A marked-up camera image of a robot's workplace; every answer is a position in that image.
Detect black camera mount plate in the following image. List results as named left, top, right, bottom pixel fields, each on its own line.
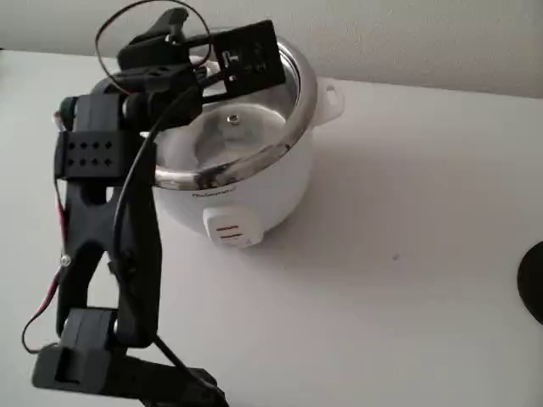
left=186, top=20, right=288, bottom=103

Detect glass lid with white knob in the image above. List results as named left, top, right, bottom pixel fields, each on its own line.
left=157, top=42, right=301, bottom=173

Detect thick black cable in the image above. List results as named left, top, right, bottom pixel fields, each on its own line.
left=112, top=82, right=232, bottom=407

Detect red and black servo wires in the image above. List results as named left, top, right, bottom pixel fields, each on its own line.
left=20, top=108, right=73, bottom=354

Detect black round disc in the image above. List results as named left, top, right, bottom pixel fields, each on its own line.
left=516, top=239, right=543, bottom=328

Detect white rice cooker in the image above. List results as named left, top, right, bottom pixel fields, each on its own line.
left=148, top=29, right=346, bottom=251

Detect thin black wire loop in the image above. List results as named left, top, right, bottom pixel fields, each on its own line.
left=94, top=0, right=214, bottom=95

